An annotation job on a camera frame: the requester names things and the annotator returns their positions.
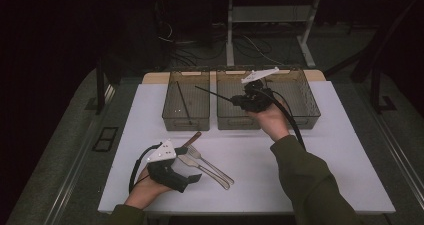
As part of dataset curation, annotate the person's right hand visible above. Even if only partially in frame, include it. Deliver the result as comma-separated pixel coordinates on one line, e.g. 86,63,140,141
248,99,292,143

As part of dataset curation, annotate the hand-held gripper cable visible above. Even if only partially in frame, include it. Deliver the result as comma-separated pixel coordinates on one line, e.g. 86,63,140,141
254,86,307,152
128,142,164,195

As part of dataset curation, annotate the dark metal stand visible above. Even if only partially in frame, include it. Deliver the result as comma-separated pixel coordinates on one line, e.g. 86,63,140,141
369,59,398,115
95,56,117,116

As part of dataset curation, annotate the metal knife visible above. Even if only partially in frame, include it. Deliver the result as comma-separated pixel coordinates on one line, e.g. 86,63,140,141
177,154,232,191

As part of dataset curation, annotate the white metal stand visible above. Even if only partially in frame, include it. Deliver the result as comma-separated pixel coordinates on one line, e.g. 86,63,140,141
225,0,323,69

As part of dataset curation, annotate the right hand-held gripper cable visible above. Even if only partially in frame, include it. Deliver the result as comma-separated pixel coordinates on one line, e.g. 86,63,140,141
254,86,307,152

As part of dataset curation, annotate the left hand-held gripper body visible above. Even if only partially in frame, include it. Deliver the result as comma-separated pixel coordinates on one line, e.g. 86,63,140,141
146,138,190,194

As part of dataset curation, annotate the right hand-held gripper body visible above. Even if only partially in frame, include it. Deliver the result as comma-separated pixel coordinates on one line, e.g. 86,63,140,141
233,66,280,113

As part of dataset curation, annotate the bundle of floor cables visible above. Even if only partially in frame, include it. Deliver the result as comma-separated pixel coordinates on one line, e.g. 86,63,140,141
155,19,284,68

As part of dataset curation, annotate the brown wooden spoon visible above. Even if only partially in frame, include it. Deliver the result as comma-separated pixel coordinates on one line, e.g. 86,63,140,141
173,131,203,162

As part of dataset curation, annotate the person's left hand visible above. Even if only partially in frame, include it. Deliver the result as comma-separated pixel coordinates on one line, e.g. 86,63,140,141
124,166,173,210

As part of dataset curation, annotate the metal fork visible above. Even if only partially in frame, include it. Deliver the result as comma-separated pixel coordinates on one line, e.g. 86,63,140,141
185,145,236,186

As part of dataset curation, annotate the left hand-held gripper cable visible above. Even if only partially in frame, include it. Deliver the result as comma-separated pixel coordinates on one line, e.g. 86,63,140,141
128,142,164,195

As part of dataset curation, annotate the transparent brown plastic bin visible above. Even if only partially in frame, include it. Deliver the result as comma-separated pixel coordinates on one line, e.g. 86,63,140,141
260,67,322,131
215,68,266,131
161,68,211,132

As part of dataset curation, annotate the white foam board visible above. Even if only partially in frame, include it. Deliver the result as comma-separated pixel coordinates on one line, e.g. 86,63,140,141
98,80,396,215

